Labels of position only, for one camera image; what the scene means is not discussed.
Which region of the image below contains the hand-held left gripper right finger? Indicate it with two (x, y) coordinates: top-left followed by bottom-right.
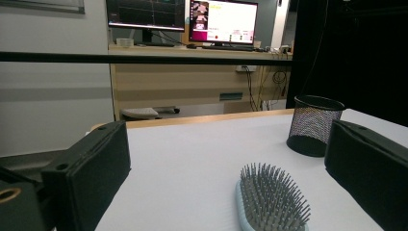
(324, 119), (408, 231)

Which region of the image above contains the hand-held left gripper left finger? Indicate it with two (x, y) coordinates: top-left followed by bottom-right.
(40, 120), (132, 231)

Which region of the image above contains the black mesh pen holder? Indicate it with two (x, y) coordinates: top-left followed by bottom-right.
(286, 94), (346, 158)

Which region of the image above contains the light blue hairbrush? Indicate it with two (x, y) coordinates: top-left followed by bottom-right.
(235, 162), (312, 231)

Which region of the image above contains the white partition panel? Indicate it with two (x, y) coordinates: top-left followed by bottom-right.
(0, 13), (115, 158)

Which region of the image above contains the grey chair base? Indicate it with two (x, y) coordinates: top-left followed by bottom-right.
(119, 105), (181, 121)

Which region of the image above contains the black curtain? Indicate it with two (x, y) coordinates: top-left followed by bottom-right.
(286, 0), (408, 128)

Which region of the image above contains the white table sheet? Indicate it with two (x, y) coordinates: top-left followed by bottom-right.
(94, 108), (408, 231)

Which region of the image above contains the black horizontal bar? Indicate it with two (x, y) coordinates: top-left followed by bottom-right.
(0, 51), (294, 67)

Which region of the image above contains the wooden table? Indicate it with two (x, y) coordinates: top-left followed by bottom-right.
(89, 108), (296, 132)

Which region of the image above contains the wooden desk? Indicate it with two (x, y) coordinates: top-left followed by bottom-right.
(108, 43), (293, 121)

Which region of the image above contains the grey label plate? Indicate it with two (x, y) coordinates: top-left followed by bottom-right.
(219, 91), (244, 102)

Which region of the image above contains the white power socket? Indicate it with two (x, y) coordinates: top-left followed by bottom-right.
(235, 64), (258, 73)

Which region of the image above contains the dark screen monitor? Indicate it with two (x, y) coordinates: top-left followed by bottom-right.
(105, 0), (187, 46)

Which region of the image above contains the black keyboard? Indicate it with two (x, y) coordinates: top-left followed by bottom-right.
(201, 44), (257, 53)

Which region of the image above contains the bright screen monitor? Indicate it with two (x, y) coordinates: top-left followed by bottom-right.
(188, 0), (259, 46)

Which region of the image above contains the coiled black cable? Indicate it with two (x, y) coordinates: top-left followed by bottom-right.
(271, 69), (289, 98)

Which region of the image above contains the framed wall board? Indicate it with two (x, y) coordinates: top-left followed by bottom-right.
(0, 0), (86, 15)

